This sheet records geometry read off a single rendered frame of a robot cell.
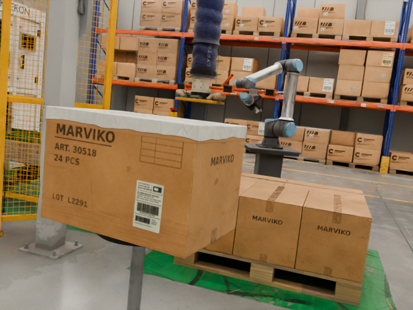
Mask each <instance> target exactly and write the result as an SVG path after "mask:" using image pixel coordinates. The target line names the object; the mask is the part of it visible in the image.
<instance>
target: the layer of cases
mask: <svg viewBox="0 0 413 310"><path fill-rule="evenodd" d="M371 224H372V216H371V213H370V211H369V208H368V205H367V203H366V199H365V197H364V194H363V191H361V190H357V189H348V188H341V187H337V186H329V185H321V184H316V183H309V182H304V181H296V180H288V179H284V178H276V177H268V176H263V175H256V174H251V173H243V172H242V174H241V180H240V190H239V195H238V205H237V216H236V222H235V229H234V230H233V231H231V232H229V233H228V234H226V235H225V236H222V237H221V238H219V239H218V240H216V241H214V242H212V243H211V244H209V245H207V246H206V247H204V248H203V249H205V250H211V251H214V252H219V253H225V254H228V255H232V254H233V256H239V257H242V258H247V259H251V260H256V261H261V262H265V263H270V264H275V265H279V266H284V267H288V268H293V269H294V267H295V269H298V270H302V271H307V272H312V273H316V274H321V275H325V276H330V277H335V278H339V279H344V280H350V281H353V282H359V283H363V275H364V267H365V263H366V255H367V251H368V243H369V236H370V232H371Z"/></svg>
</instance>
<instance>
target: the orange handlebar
mask: <svg viewBox="0 0 413 310"><path fill-rule="evenodd" d="M184 86H185V87H186V88H187V89H191V88H192V84H185V85H184ZM209 89H216V90H223V87H214V86H209ZM233 91H237V92H243V93H246V92H249V91H250V90H249V89H245V88H238V89H236V88H233ZM258 93H264V90H258Z"/></svg>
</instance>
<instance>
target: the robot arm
mask: <svg viewBox="0 0 413 310"><path fill-rule="evenodd" d="M302 69H303V64H302V61H301V60H300V59H288V60H282V61H279V62H276V63H275V64H274V65H273V66H270V67H268V68H266V69H263V70H261V71H258V72H256V73H254V74H251V75H249V76H247V77H243V78H241V79H236V80H235V81H234V86H236V89H238V88H245V89H254V88H255V85H256V83H257V82H259V81H261V80H263V79H265V78H268V77H270V76H273V75H274V74H277V73H278V74H281V73H284V72H287V77H286V85H285V96H284V97H283V106H282V111H281V117H280V118H279V119H266V120H265V123H264V138H263V140H262V142H261V146H268V147H280V142H279V137H285V138H291V137H293V136H294V135H295V133H296V130H297V127H296V124H295V123H294V119H293V111H294V103H295V99H296V90H297V83H298V78H299V72H300V71H302ZM261 97H262V96H260V95H256V96H254V97H252V95H250V94H249V93H243V92H240V99H241V100H242V101H243V102H244V104H245V106H246V107H247V108H249V109H250V110H251V111H252V110H254V107H255V106H256V107H255V109H256V113H258V112H260V111H261V112H262V109H260V107H258V105H257V104H256V103H255V102H257V101H258V100H260V99H261Z"/></svg>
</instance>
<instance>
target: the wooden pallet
mask: <svg viewBox="0 0 413 310"><path fill-rule="evenodd" d="M199 252H203V253H209V254H212V255H217V256H222V257H226V258H231V259H235V260H240V261H245V262H249V263H251V267H250V272H248V271H242V270H239V269H234V268H229V267H226V266H221V265H217V264H212V263H207V262H204V261H199ZM173 263H174V264H178V265H182V266H187V267H190V268H195V269H200V270H203V271H208V272H213V273H216V274H221V275H224V276H229V277H234V278H238V279H243V280H247V281H250V282H255V283H259V284H264V285H269V286H272V287H276V288H282V289H285V290H290V291H293V292H298V293H303V294H306V295H311V296H316V297H319V298H324V299H327V300H333V301H337V302H341V303H345V304H350V305H354V306H359V305H360V297H361V290H362V285H363V283H359V282H353V281H350V280H344V279H339V278H335V277H330V276H325V275H321V274H316V273H312V272H307V271H302V270H298V269H295V267H294V269H293V268H288V267H284V266H279V265H275V264H270V263H265V262H261V261H256V260H251V259H247V258H242V257H239V256H233V254H232V255H228V254H225V253H219V252H214V251H211V250H205V249H201V250H199V251H198V252H196V253H194V254H193V255H191V256H189V257H187V258H186V259H183V258H180V257H177V256H174V262H173ZM275 268H276V269H282V270H285V271H290V272H295V273H299V274H304V275H308V276H313V277H318V278H322V279H327V280H332V281H335V282H336V284H335V289H334V291H332V290H327V289H323V288H318V287H313V286H310V285H305V284H300V283H297V282H291V281H288V280H283V279H278V278H274V272H275Z"/></svg>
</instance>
